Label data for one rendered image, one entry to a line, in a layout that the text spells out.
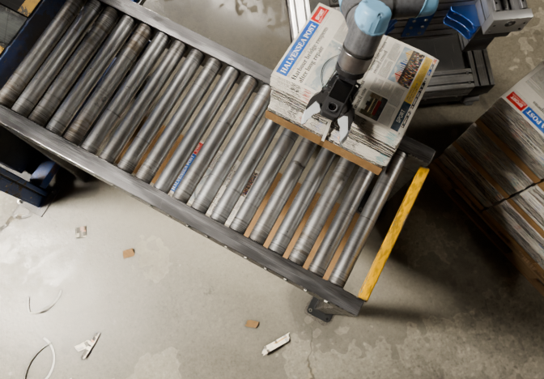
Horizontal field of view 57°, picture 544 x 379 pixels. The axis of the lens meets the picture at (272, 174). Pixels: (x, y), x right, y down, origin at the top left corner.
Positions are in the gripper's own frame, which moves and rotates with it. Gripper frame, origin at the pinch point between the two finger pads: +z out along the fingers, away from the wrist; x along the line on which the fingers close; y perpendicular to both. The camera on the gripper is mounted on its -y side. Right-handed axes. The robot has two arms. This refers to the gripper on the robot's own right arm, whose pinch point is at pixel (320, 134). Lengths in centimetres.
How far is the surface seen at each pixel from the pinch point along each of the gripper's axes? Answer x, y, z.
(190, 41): 53, 25, 10
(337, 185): -9.5, 9.0, 21.1
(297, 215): -3.3, -2.8, 28.5
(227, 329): 4, 4, 119
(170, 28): 61, 26, 9
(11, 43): 103, 1, 25
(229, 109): 30.5, 13.1, 17.7
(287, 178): 4.4, 4.3, 23.8
